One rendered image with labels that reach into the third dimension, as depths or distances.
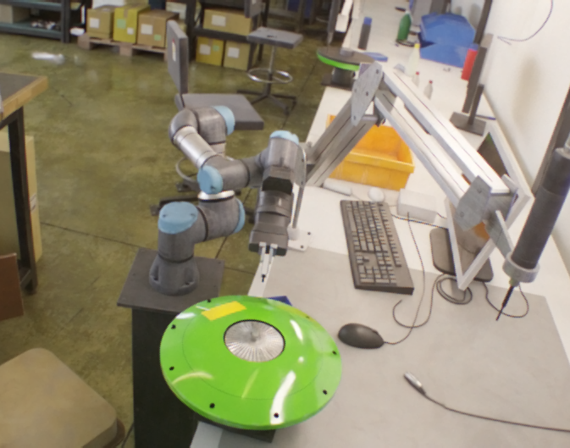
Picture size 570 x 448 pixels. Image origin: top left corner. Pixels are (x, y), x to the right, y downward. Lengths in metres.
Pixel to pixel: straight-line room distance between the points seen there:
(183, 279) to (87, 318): 1.29
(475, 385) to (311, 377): 0.47
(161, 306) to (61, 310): 1.35
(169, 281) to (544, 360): 0.93
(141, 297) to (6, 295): 0.37
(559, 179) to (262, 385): 0.53
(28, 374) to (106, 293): 1.28
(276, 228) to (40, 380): 0.77
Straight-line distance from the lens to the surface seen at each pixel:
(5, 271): 1.51
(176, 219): 1.32
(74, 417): 1.45
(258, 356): 0.94
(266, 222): 1.10
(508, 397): 1.31
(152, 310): 1.39
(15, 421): 1.47
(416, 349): 1.32
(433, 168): 0.94
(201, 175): 1.19
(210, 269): 1.52
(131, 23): 6.49
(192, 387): 0.91
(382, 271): 1.48
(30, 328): 2.63
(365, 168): 1.93
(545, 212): 0.77
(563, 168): 0.75
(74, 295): 2.78
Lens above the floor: 1.74
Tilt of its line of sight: 32 degrees down
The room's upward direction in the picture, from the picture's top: 10 degrees clockwise
